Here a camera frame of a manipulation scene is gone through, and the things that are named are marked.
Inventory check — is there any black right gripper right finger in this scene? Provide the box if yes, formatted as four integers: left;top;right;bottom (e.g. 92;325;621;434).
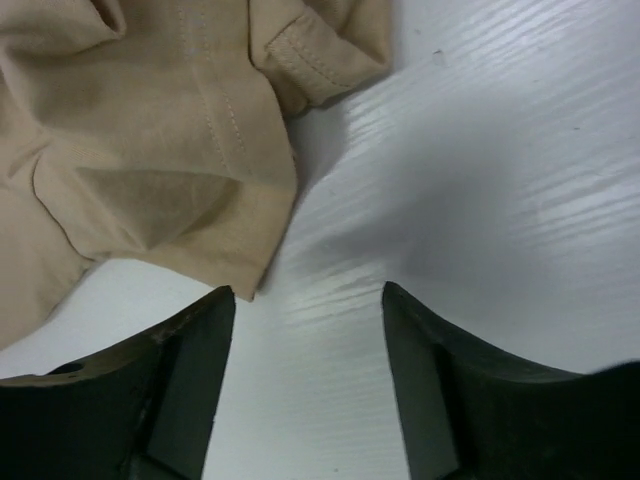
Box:
381;282;639;479

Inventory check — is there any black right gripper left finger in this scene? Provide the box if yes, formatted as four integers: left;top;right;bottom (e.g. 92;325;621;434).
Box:
1;287;235;479

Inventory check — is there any beige t shirt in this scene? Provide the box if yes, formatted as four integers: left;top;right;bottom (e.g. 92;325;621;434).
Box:
1;1;392;346

